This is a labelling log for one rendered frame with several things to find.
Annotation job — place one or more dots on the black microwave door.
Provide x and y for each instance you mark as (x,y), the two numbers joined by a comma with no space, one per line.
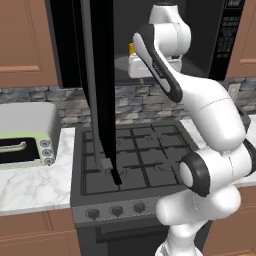
(103,83)

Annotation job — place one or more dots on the dark oven door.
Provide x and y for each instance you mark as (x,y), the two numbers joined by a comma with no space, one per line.
(130,248)

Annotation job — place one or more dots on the black microwave oven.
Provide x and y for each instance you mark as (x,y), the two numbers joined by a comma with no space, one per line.
(230,40)

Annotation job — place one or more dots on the grey toaster oven knob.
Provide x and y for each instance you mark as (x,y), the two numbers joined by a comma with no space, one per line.
(47,152)
(49,161)
(45,144)

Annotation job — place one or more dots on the glass microwave turntable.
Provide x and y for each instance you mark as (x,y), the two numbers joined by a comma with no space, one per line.
(122,62)

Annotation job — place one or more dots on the brown wooden drawer front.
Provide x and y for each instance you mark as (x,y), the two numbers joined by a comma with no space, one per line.
(62,220)
(23,225)

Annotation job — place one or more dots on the dark grey gas hob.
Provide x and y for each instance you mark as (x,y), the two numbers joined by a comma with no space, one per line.
(140,156)

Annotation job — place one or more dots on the pale green toaster oven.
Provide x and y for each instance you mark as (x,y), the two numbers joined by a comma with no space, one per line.
(30,123)

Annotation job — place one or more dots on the brown base cupboard door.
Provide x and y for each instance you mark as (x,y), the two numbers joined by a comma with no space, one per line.
(233,233)
(36,246)

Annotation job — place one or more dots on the brown wall cupboard door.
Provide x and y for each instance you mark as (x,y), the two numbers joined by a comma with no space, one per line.
(245,36)
(23,40)

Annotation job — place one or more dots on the round grey stove knob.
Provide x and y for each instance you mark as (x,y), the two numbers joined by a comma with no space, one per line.
(93,213)
(117,210)
(139,208)

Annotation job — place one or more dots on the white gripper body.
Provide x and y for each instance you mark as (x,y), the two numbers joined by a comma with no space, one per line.
(138,68)

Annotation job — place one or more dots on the yellow mug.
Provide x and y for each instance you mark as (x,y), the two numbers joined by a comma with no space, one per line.
(131,48)

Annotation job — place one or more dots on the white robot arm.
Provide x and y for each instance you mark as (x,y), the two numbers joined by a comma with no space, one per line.
(213,110)

